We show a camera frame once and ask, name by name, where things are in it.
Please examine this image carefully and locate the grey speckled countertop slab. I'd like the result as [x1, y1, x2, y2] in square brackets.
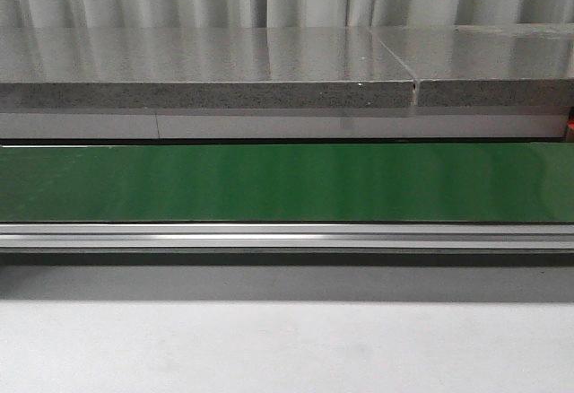
[372, 23, 573, 110]
[1, 28, 413, 110]

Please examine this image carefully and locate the green conveyor belt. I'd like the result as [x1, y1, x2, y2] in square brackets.
[1, 143, 573, 266]

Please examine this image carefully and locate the grey speckled countertop right slab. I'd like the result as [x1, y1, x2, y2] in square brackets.
[372, 23, 573, 110]

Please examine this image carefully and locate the grey speckled countertop left slab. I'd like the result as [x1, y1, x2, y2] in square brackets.
[1, 28, 413, 110]

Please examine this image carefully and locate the red plastic tray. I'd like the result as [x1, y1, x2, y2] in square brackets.
[564, 109, 574, 143]

